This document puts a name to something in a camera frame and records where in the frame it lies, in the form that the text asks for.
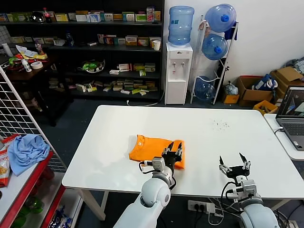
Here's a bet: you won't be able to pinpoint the blue patterned bag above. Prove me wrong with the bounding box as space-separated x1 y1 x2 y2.
48 204 73 228

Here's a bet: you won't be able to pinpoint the yellow white paper pile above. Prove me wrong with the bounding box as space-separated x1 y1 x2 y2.
15 44 48 60

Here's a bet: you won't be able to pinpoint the blue bag white handles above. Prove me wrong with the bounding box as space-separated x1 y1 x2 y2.
252 74 278 91

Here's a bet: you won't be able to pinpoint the red white snack bag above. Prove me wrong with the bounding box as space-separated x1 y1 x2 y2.
0 134 19 152

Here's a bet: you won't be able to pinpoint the grey plastic bag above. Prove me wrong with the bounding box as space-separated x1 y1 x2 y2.
224 82 238 95

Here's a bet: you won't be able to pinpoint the shiny black helmet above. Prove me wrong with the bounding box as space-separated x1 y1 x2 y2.
31 11 45 23

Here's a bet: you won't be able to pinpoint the orange yellow medicine box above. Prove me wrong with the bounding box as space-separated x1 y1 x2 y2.
125 35 138 46

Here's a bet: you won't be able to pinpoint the cola bottle red cap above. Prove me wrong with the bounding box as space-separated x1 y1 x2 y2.
42 7 52 24

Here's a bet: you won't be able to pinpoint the large white table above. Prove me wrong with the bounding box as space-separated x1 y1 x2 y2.
61 104 300 221

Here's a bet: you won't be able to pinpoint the open cardboard box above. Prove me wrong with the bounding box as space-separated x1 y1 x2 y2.
236 76 274 106

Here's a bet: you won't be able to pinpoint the white floor cable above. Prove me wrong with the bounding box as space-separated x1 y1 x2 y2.
125 90 166 106

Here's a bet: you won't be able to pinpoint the dark wooden table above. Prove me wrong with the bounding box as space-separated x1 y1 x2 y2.
0 53 74 126

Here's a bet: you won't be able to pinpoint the beige hanging pump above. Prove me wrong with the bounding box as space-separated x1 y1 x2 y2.
199 20 210 34

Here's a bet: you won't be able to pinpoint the blue water jug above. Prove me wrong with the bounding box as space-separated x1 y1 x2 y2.
205 3 237 33
168 6 195 47
201 33 228 61
195 76 216 102

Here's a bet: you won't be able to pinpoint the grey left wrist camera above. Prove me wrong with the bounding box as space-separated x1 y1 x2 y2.
151 156 166 171

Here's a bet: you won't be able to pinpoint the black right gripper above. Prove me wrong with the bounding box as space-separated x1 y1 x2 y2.
218 152 252 183

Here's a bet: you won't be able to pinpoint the green plastic bottle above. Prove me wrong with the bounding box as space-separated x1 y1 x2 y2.
22 196 45 216

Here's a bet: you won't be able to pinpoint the white metal jug rack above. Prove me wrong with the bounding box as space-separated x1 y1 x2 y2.
190 15 239 105

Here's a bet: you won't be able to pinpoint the green fruit bowl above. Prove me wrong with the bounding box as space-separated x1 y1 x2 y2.
77 59 106 74

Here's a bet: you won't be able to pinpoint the crumpled light blue cloth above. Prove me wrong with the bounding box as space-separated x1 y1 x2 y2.
7 133 50 176

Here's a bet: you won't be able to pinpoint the striped clothes pile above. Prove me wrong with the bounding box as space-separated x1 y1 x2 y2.
284 57 304 74

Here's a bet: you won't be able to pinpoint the closed brown cardboard box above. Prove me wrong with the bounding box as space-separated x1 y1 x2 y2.
269 66 304 100

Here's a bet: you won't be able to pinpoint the orange t-shirt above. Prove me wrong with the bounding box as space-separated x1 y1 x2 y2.
129 134 186 170

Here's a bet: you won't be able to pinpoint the white water dispenser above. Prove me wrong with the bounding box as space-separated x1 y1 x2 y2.
164 42 193 105

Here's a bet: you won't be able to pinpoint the white cylinder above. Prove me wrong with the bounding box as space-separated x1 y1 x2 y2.
1 43 12 57

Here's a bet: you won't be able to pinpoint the small yellow box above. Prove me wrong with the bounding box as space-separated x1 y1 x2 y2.
222 94 239 105

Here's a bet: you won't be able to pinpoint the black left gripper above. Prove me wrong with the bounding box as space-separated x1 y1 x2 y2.
161 141 184 171

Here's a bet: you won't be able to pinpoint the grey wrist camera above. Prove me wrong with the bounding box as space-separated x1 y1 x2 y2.
239 179 257 197
151 156 166 171

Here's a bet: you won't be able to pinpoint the orange chips bag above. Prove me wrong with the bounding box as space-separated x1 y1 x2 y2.
0 154 11 188

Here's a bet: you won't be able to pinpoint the yellow plastic crate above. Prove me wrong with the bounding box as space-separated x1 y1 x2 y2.
252 100 278 116

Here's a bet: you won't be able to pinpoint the white power strip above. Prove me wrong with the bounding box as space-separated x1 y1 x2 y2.
187 199 216 213

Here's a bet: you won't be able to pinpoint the red and white cart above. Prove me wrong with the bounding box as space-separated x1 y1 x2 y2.
0 151 67 228

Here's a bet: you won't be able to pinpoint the white wire grid panel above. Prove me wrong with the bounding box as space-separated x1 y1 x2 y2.
0 65 67 171

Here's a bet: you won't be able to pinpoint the blue white medicine box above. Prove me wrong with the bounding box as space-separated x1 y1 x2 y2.
86 13 101 23

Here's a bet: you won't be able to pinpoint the black shelving unit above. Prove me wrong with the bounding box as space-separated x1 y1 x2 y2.
0 0 165 100

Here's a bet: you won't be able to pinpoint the small white side table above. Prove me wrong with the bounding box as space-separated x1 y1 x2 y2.
263 113 304 161

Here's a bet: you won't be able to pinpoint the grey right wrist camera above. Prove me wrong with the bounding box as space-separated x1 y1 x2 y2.
239 179 257 197

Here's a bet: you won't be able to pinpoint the small white bottle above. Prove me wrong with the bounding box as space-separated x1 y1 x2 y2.
21 59 32 73

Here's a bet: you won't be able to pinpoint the purple snack bottle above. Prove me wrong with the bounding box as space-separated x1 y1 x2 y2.
34 40 45 55

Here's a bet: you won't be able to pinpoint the white charger cable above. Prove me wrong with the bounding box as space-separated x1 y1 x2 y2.
208 212 225 226

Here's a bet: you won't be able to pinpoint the grey laptop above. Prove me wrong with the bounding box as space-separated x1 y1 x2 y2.
275 85 304 152

